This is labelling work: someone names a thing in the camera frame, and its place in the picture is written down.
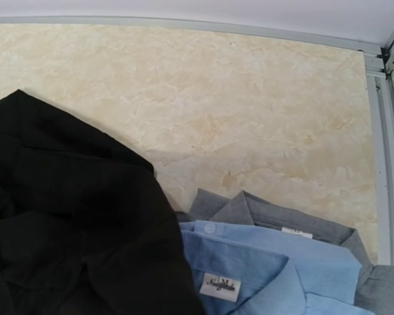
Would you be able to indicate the light blue folded shirt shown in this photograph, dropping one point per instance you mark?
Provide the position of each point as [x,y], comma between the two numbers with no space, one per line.
[239,269]

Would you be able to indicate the black long sleeve shirt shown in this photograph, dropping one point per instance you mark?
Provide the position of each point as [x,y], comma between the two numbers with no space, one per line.
[85,227]

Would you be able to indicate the grey folded shirt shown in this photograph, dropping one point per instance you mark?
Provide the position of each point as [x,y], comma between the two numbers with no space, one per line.
[375,289]

